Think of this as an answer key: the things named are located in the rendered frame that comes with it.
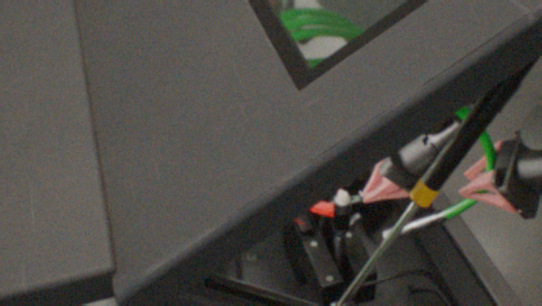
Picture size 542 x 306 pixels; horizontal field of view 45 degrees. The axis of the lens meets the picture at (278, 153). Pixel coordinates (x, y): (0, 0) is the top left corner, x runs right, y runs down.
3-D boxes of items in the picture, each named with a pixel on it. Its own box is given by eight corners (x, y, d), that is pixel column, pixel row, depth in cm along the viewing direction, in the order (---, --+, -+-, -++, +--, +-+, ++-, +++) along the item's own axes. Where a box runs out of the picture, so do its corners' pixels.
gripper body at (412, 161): (374, 139, 100) (410, 110, 96) (418, 168, 105) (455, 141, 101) (381, 170, 95) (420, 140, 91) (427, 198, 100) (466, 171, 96)
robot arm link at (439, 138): (488, 139, 92) (477, 113, 97) (457, 116, 89) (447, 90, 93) (449, 167, 96) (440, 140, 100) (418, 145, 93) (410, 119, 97)
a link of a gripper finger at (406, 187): (338, 170, 104) (381, 135, 99) (370, 189, 107) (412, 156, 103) (344, 202, 99) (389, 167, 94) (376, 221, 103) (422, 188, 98)
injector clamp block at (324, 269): (372, 322, 120) (378, 270, 109) (320, 338, 118) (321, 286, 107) (311, 196, 144) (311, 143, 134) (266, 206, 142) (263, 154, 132)
